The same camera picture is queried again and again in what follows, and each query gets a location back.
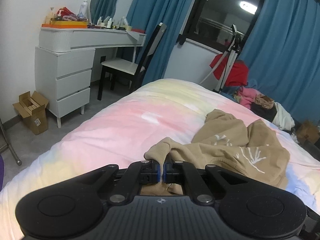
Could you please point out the dark window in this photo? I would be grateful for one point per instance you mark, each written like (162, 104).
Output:
(210, 22)

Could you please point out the white dressing table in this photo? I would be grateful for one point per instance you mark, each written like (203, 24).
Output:
(64, 60)

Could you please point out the black and white chair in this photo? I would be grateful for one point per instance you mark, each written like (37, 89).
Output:
(134, 72)

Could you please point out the pink garment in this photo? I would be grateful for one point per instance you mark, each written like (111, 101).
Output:
(246, 96)

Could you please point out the red garment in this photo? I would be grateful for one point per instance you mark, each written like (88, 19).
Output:
(238, 75)

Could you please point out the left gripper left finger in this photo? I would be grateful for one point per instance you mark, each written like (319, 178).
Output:
(139, 174)

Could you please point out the orange tray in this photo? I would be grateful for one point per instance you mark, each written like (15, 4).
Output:
(65, 25)

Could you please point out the black garment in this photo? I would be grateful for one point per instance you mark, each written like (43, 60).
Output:
(267, 114)

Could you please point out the tan sweatshirt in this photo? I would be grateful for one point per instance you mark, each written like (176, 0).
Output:
(253, 151)

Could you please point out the wavy vanity mirror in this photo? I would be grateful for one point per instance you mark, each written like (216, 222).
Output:
(102, 8)

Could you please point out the open cardboard box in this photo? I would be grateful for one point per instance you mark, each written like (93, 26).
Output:
(32, 109)

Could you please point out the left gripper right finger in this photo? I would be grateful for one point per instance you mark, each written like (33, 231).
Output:
(187, 175)

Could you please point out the brown cardboard box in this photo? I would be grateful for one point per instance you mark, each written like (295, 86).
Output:
(307, 132)

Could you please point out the silver tripod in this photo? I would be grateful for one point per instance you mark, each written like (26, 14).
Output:
(232, 53)

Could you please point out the pastel tie-dye bed cover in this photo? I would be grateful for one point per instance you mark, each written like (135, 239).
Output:
(119, 134)

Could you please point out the right blue curtain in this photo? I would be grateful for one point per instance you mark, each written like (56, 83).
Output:
(282, 53)

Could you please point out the white garment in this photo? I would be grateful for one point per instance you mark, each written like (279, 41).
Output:
(283, 119)

